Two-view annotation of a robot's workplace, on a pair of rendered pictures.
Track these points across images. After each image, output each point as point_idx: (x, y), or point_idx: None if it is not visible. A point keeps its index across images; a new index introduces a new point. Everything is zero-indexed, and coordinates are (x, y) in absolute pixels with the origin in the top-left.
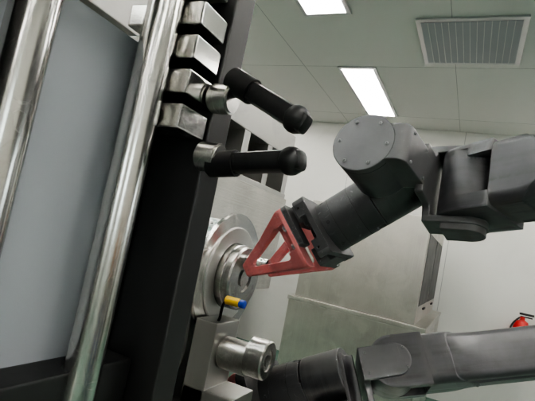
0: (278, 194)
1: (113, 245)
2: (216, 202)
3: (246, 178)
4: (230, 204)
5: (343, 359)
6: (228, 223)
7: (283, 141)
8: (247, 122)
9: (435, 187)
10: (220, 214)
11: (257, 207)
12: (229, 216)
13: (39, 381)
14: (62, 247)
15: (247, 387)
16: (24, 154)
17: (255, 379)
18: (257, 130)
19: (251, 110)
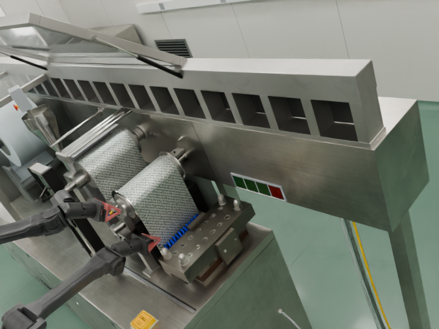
0: (351, 143)
1: None
2: (260, 149)
3: (284, 132)
4: (275, 151)
5: (112, 247)
6: (113, 192)
7: (325, 89)
8: (257, 90)
9: (59, 215)
10: (269, 157)
11: (314, 155)
12: (113, 190)
13: None
14: None
15: (131, 237)
16: (49, 192)
17: (134, 237)
18: (273, 92)
19: (255, 79)
